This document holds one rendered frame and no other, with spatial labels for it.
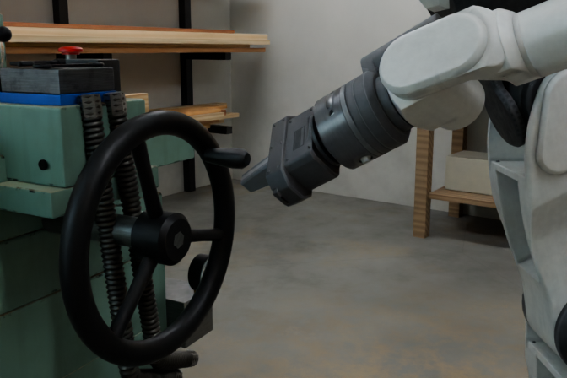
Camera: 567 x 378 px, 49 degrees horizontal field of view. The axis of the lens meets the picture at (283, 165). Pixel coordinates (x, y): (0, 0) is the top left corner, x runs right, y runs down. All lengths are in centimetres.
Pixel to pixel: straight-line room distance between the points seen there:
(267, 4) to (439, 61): 413
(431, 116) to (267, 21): 408
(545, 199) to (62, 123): 62
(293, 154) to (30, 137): 29
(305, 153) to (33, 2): 322
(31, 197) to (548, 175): 65
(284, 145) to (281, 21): 393
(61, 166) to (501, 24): 47
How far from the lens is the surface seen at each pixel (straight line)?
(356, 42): 430
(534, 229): 93
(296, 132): 72
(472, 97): 68
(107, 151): 64
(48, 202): 72
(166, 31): 379
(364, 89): 65
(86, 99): 73
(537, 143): 89
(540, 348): 114
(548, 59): 61
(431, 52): 61
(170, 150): 101
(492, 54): 60
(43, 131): 74
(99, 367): 97
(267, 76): 471
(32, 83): 76
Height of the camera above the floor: 102
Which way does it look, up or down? 11 degrees down
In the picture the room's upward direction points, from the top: straight up
